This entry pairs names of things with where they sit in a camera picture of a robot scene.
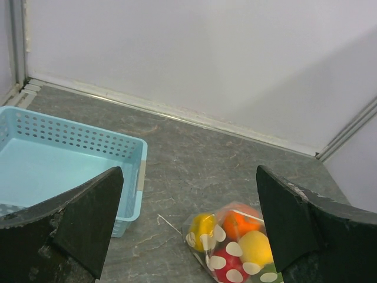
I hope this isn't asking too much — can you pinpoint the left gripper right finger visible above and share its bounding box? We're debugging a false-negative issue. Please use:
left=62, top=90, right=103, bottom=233
left=256, top=166, right=376, bottom=283

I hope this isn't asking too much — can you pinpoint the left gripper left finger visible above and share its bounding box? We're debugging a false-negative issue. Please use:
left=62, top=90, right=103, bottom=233
left=1, top=167, right=123, bottom=282

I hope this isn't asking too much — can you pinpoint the green yellow mango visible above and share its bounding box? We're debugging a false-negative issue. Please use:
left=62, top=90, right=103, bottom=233
left=252, top=263, right=284, bottom=283

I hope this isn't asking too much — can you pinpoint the small yellow fruit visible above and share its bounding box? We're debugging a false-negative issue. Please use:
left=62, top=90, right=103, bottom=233
left=238, top=231, right=273, bottom=266

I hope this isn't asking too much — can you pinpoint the clear zip top bag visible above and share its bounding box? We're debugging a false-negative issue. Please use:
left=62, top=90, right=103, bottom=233
left=182, top=202, right=267, bottom=282

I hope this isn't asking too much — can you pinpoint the red apple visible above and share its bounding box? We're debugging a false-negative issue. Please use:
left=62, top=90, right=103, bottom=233
left=209, top=248, right=249, bottom=283

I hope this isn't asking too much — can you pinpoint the yellow orange round fruit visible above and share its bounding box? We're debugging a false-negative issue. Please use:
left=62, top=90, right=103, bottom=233
left=185, top=213, right=217, bottom=252

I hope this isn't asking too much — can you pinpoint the light blue plastic basket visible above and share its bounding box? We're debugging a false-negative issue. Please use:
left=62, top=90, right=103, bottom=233
left=1, top=106, right=148, bottom=238

